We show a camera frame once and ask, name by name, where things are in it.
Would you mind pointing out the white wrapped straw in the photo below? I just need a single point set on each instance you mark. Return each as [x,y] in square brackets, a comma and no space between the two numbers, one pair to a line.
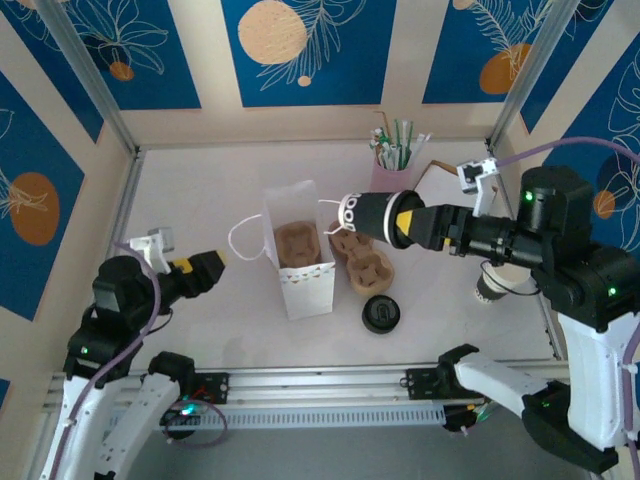
[422,142]
[377,145]

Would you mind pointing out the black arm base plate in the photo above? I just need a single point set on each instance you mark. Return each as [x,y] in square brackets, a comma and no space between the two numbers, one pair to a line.
[215,387]
[422,382]

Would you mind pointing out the brown cardboard napkin tray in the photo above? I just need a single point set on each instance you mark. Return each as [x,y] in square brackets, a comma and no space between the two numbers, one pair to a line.
[440,163]

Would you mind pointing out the white paper napkin stack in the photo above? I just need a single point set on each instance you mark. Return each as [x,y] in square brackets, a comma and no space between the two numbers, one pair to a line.
[440,185]

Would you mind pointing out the black plastic cup lid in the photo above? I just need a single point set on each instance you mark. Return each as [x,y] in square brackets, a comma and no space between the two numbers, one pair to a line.
[381,315]

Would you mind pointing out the aluminium frame post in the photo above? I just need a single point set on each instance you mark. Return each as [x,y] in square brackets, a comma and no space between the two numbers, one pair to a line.
[85,60]
[535,65]

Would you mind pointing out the white paper gift bag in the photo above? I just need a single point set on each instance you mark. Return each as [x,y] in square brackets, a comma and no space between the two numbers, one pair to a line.
[307,295]

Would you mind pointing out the pink straw holder cup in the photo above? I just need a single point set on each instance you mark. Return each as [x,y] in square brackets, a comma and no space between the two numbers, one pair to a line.
[390,177]

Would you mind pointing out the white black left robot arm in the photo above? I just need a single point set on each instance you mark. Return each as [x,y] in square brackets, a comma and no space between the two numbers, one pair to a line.
[145,410]

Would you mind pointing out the black controller board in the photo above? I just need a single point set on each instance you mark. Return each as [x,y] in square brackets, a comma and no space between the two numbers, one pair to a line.
[457,422]
[180,420]

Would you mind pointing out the green wrapped straw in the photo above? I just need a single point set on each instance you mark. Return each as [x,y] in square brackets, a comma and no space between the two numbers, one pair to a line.
[398,140]
[409,137]

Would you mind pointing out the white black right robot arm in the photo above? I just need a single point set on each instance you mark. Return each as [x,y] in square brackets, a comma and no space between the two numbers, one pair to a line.
[595,380]

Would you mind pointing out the aluminium front rail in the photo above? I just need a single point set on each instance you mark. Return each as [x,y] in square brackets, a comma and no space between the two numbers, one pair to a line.
[320,382]

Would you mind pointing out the brown wrapped straw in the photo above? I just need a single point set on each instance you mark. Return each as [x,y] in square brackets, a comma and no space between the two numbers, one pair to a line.
[387,127]

